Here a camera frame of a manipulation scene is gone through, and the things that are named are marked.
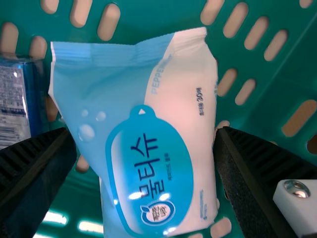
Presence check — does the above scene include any teal shopping basket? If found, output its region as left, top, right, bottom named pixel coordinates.
left=0, top=0, right=317, bottom=238

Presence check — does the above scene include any blue labelled box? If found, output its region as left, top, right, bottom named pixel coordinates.
left=0, top=52, right=50, bottom=151

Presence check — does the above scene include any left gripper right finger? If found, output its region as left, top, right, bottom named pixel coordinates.
left=213, top=125, right=317, bottom=238

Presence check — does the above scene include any blue white wet wipes pack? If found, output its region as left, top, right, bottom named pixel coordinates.
left=48, top=26, right=220, bottom=238

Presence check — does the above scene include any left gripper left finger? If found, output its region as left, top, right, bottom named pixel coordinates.
left=0, top=127, right=77, bottom=238

